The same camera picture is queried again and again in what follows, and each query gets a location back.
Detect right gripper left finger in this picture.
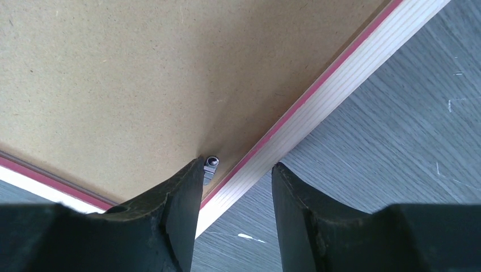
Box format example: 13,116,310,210
1,157,204,271

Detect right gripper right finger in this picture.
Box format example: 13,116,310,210
272,163,480,271

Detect metal turn clip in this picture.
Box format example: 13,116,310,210
203,156,220,186

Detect brown cardboard backing board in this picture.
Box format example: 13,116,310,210
0,0,394,205

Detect pink wooden picture frame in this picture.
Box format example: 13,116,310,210
0,0,452,239

